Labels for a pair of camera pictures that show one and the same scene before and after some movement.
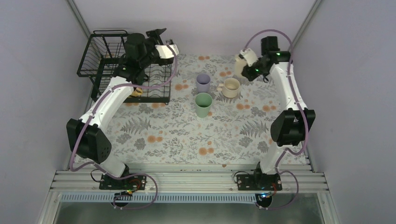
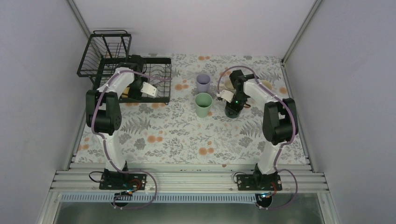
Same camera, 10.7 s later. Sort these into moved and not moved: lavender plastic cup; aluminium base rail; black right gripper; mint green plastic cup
Moved: black right gripper
Not moved: mint green plastic cup; lavender plastic cup; aluminium base rail
